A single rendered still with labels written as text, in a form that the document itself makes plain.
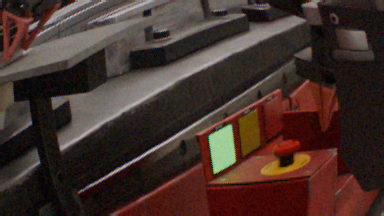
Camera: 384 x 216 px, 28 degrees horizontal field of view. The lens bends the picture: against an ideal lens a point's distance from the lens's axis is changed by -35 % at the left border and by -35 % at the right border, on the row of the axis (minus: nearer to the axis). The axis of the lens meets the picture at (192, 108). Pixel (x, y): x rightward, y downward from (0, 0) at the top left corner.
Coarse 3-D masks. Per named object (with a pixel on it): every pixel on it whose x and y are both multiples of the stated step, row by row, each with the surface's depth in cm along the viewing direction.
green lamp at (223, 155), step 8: (224, 128) 126; (216, 136) 125; (224, 136) 126; (232, 136) 127; (216, 144) 125; (224, 144) 126; (232, 144) 127; (216, 152) 125; (224, 152) 126; (232, 152) 127; (216, 160) 125; (224, 160) 126; (232, 160) 127; (216, 168) 125
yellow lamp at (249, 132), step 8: (256, 112) 132; (240, 120) 129; (248, 120) 130; (256, 120) 132; (240, 128) 129; (248, 128) 130; (256, 128) 132; (240, 136) 129; (248, 136) 130; (256, 136) 132; (248, 144) 130; (256, 144) 132; (248, 152) 130
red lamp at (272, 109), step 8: (264, 104) 134; (272, 104) 136; (264, 112) 134; (272, 112) 136; (280, 112) 138; (272, 120) 136; (280, 120) 138; (272, 128) 136; (280, 128) 138; (272, 136) 136
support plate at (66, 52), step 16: (96, 32) 101; (112, 32) 96; (128, 32) 98; (32, 48) 110; (48, 48) 103; (64, 48) 96; (80, 48) 92; (96, 48) 92; (16, 64) 99; (32, 64) 93; (48, 64) 88; (64, 64) 87; (0, 80) 93; (16, 80) 92
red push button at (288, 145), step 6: (282, 144) 122; (288, 144) 121; (294, 144) 121; (276, 150) 121; (282, 150) 121; (288, 150) 121; (294, 150) 121; (276, 156) 122; (282, 156) 121; (288, 156) 122; (282, 162) 122; (288, 162) 122
